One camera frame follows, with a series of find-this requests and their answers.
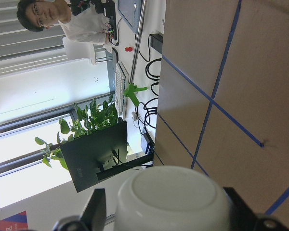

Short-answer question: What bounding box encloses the person in white shirt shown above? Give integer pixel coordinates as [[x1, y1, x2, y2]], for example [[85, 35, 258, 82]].
[[16, 0, 112, 52]]

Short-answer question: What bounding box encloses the green potted plant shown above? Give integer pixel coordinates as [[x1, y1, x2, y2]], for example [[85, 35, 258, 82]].
[[34, 94, 118, 169]]

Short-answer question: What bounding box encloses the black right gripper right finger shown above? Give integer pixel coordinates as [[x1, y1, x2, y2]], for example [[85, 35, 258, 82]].
[[223, 187, 263, 231]]

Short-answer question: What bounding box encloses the black power adapter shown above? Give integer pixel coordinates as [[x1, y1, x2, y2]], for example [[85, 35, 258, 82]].
[[149, 34, 163, 53]]

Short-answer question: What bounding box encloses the white keyboard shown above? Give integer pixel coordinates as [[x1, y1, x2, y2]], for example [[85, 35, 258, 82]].
[[115, 61, 129, 118]]

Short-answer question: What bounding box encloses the black computer monitor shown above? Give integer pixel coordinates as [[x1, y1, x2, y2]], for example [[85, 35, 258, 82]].
[[60, 119, 128, 192]]

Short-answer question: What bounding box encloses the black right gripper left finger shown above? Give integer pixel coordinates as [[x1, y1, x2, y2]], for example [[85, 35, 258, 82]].
[[80, 189, 106, 231]]

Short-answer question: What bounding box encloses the pale green ikea cup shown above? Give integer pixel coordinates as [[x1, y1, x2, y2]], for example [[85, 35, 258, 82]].
[[114, 166, 231, 231]]

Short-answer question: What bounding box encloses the blue teach pendant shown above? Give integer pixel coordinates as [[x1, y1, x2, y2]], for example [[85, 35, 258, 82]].
[[118, 0, 143, 34]]

